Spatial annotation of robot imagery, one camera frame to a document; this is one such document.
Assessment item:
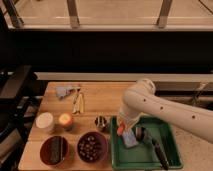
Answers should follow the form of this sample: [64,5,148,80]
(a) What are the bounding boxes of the small metal cup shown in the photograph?
[95,116,108,132]

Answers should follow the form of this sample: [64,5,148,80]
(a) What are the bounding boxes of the wooden cutting board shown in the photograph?
[18,82,132,171]

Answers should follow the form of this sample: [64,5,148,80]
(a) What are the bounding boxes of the white lidded jar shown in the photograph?
[36,112,55,133]

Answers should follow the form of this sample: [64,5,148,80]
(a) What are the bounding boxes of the red bowl with dark block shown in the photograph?
[40,136,69,166]

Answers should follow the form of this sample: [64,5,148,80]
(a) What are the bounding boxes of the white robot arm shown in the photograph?
[117,79,213,144]

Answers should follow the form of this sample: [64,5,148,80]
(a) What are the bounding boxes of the red bowl with beans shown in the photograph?
[77,131,108,163]

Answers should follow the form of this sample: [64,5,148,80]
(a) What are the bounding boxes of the green plastic tray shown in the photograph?
[110,116,183,171]

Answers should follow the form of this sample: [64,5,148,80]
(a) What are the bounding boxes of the orange topped small jar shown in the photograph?
[58,113,73,130]

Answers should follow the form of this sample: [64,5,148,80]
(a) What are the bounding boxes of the blue grey sponge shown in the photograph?
[122,130,138,148]

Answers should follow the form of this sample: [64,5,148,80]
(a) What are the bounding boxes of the black side shelf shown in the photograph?
[0,66,33,159]

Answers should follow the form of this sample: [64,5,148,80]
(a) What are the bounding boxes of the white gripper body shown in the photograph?
[117,108,140,131]

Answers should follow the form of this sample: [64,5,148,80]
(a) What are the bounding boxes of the grey crumpled cloth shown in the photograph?
[56,86,75,99]

